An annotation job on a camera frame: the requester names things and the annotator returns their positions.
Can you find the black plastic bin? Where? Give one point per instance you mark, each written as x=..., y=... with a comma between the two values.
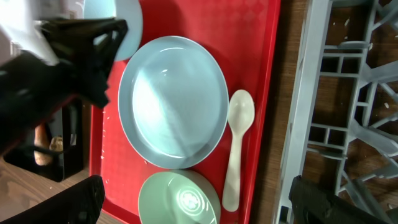
x=64, y=156

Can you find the mint green bowl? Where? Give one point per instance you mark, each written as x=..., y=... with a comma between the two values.
x=178, y=196

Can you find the orange carrot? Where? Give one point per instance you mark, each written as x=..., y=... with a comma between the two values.
x=41, y=141

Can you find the light blue rice bowl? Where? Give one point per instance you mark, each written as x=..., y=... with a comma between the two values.
x=130, y=11

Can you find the brown food scrap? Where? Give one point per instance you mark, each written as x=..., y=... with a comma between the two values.
x=56, y=144

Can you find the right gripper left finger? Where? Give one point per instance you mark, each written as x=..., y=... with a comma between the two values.
x=80, y=203

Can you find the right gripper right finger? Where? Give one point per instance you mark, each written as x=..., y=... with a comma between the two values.
x=311, y=204

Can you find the grey dishwasher rack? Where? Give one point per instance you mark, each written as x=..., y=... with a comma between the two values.
x=342, y=127

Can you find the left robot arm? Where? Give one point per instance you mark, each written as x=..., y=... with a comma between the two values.
x=21, y=21

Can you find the white plastic spoon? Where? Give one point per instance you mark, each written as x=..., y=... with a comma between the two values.
x=240, y=118

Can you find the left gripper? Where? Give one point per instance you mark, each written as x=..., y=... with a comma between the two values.
x=32, y=91

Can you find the red serving tray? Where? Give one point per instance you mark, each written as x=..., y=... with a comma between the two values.
x=240, y=34

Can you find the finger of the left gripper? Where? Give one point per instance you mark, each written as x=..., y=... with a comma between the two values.
x=94, y=41

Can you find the light blue plate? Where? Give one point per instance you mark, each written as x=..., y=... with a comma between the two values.
x=173, y=102

